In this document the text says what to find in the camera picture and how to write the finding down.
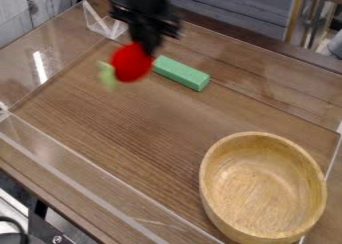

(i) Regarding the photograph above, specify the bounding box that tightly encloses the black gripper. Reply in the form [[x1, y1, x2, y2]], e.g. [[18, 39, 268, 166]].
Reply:
[[108, 0, 181, 56]]

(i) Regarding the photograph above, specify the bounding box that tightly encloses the red plush strawberry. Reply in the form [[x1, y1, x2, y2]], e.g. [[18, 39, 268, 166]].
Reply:
[[97, 42, 153, 91]]

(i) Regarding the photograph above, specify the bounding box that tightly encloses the green rectangular block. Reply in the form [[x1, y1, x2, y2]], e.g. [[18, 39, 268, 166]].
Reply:
[[153, 55, 209, 92]]

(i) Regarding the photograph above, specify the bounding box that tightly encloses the wooden bowl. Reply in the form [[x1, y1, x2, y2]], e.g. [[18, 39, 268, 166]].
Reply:
[[199, 132, 327, 244]]

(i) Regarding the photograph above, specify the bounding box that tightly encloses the black table leg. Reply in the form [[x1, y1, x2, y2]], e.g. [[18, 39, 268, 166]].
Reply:
[[28, 200, 74, 244]]

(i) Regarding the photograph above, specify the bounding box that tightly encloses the clear acrylic corner bracket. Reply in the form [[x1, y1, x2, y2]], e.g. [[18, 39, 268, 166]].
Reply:
[[81, 0, 128, 40]]

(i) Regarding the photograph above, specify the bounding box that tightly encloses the gold metal chair frame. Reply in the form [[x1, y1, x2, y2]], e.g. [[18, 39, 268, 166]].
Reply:
[[284, 0, 336, 51]]

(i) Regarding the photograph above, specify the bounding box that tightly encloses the clear acrylic tray wall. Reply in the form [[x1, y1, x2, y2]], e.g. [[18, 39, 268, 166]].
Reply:
[[0, 103, 223, 244]]

